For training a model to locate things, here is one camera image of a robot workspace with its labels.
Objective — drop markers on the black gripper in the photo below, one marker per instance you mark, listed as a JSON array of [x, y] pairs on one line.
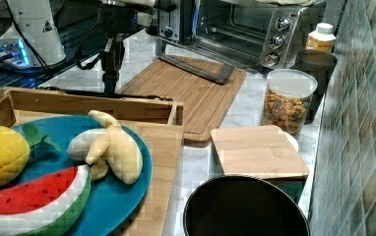
[[118, 21]]

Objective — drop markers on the wooden drawer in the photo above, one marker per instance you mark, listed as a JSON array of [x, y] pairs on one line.
[[130, 109]]

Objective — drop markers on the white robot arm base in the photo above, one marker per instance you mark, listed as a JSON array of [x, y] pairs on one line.
[[33, 33]]

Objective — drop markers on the plush peeled banana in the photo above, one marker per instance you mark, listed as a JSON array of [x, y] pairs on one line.
[[108, 147]]

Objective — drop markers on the silver toaster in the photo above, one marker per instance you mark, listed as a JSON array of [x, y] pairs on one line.
[[174, 19]]

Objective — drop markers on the large wooden cutting board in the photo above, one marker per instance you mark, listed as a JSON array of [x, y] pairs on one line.
[[205, 103]]

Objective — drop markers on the blue round plate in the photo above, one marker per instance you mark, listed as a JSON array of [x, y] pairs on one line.
[[111, 201]]

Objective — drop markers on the plush yellow pineapple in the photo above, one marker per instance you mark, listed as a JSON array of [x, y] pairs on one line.
[[15, 149]]

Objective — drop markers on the plush watermelon slice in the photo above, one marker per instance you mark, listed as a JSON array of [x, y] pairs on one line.
[[46, 206]]

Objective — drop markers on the silver toaster oven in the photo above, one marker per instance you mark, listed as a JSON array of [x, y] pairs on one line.
[[247, 34]]

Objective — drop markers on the container with wooden lid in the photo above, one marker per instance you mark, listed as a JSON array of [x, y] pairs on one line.
[[264, 152]]

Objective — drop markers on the black round pot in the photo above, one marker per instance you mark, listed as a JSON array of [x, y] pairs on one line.
[[242, 206]]

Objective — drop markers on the clear jar of cereal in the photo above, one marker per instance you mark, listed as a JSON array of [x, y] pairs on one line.
[[287, 99]]

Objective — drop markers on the dark grey cup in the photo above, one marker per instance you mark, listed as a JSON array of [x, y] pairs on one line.
[[320, 65]]

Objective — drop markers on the white yellow label bottle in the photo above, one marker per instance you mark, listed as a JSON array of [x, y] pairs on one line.
[[321, 39]]

